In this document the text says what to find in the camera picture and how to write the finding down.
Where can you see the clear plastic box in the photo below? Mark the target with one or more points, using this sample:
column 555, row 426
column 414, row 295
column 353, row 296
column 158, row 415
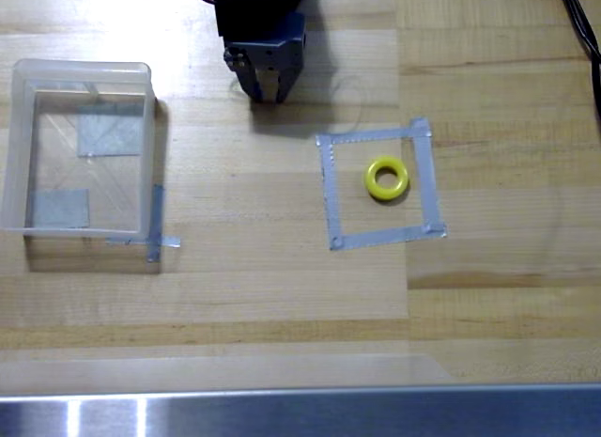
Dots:
column 19, row 150

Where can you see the grey tape patch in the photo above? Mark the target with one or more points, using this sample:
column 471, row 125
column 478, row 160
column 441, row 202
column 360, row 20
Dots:
column 110, row 131
column 61, row 209

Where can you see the metal table edge rail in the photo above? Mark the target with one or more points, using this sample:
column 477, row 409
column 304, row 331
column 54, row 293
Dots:
column 300, row 411

